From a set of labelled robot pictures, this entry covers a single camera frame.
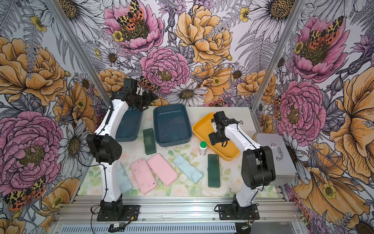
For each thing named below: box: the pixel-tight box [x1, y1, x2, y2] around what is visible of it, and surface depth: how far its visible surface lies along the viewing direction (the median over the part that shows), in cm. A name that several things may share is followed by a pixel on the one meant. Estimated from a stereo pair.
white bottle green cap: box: [199, 140, 208, 156], surface depth 92 cm
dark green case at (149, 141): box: [142, 128, 157, 156], surface depth 102 cm
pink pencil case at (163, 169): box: [147, 153, 178, 186], surface depth 89 cm
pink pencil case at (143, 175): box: [130, 157, 158, 195], surface depth 86 cm
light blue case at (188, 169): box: [173, 155, 203, 184], surface depth 89 cm
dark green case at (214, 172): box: [207, 154, 221, 188], surface depth 90 cm
